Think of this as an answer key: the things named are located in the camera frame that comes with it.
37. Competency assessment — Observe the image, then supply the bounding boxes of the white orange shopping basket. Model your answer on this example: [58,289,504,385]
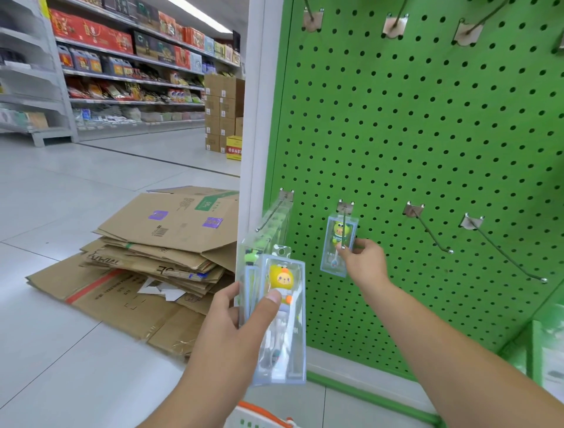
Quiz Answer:
[224,401,301,428]

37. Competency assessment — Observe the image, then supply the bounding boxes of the white endcap shelf unit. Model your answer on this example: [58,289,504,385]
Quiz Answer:
[0,0,79,146]

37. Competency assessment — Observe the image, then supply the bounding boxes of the ceiling light strip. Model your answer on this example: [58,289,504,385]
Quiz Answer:
[167,0,232,35]

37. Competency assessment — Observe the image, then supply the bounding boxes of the person's left hand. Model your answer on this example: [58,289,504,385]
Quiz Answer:
[196,282,283,389]

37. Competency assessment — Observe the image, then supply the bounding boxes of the green pegboard display rack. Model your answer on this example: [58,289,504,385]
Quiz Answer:
[264,0,564,424]

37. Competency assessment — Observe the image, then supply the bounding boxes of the pile of flattened cardboard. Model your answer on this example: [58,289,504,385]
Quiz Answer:
[26,185,241,358]

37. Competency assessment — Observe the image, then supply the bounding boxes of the person's right forearm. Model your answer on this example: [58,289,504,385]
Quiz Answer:
[357,277,564,428]

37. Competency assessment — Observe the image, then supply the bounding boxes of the stocked store shelves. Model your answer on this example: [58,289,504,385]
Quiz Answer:
[48,0,241,125]

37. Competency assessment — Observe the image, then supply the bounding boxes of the bundle of cartoon toothbrush boxes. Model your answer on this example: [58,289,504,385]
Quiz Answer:
[240,245,308,386]

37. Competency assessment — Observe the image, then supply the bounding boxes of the person's right hand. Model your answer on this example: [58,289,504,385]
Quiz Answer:
[337,240,391,294]

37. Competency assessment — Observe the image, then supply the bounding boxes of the clear yellow cartoon toothbrush box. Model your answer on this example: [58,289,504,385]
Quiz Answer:
[319,205,360,279]

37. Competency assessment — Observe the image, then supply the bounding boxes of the bundle of clear kids toothbrushes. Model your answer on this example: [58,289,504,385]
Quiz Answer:
[236,189,294,296]

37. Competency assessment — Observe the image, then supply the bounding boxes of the stack of brown cartons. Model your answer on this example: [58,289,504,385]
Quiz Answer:
[204,75,246,153]

